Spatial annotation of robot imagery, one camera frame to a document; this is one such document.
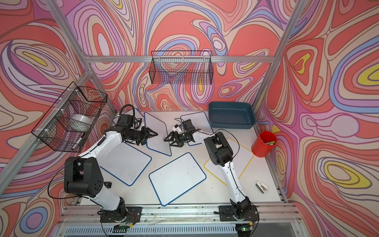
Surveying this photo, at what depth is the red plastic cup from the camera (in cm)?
86

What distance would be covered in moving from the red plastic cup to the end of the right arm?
1.25 ft

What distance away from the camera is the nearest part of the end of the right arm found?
0.86 metres

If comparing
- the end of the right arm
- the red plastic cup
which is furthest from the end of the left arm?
the red plastic cup
